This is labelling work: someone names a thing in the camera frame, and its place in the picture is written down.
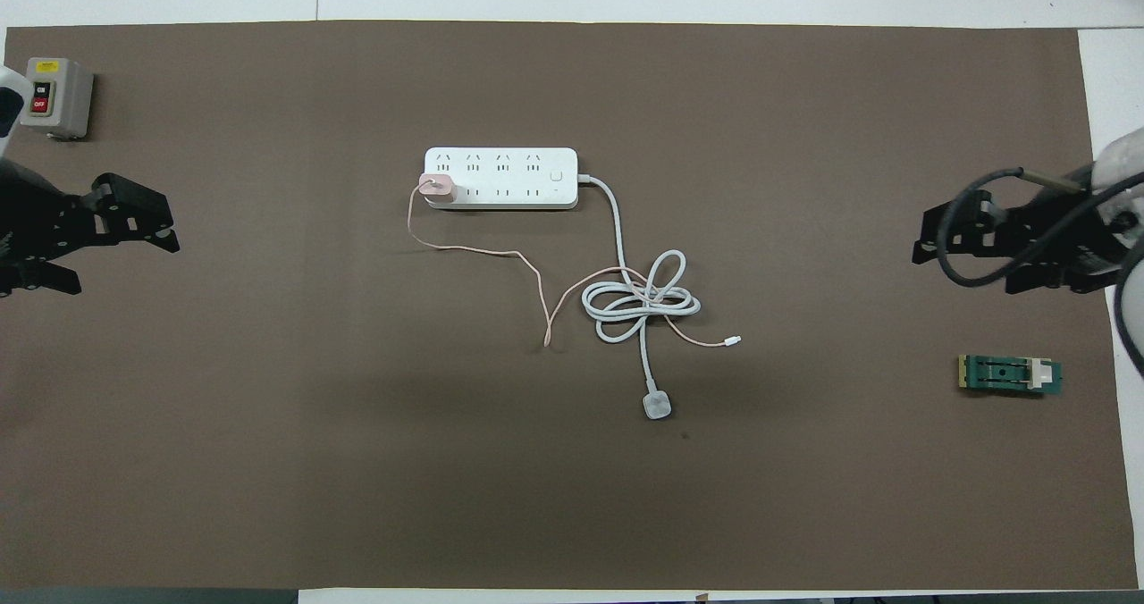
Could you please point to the white power strip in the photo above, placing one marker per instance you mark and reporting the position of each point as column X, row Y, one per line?
column 509, row 178

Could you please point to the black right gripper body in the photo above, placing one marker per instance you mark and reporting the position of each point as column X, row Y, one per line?
column 1055, row 233

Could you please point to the green block with white clip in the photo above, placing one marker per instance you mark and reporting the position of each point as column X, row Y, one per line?
column 1005, row 376

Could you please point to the grey on-off switch box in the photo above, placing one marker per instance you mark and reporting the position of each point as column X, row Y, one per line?
column 55, row 99

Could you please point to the pink charger adapter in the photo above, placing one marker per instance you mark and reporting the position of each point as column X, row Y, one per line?
column 438, row 188

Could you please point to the brown table mat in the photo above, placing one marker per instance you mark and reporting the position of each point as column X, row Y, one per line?
column 357, row 452

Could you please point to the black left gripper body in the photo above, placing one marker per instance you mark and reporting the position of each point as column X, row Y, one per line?
column 36, row 220

